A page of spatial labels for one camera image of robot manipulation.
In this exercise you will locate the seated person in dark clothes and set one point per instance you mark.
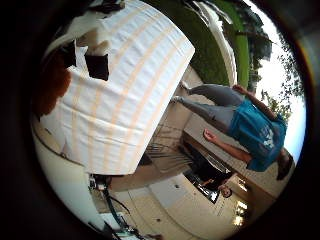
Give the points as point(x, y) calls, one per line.
point(206, 170)

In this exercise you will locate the white orange striped tablecloth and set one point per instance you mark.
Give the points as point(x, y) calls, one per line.
point(133, 83)

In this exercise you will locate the person in teal shirt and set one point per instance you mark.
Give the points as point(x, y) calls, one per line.
point(256, 133)

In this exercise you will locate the metal wall grille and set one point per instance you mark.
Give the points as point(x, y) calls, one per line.
point(160, 146)

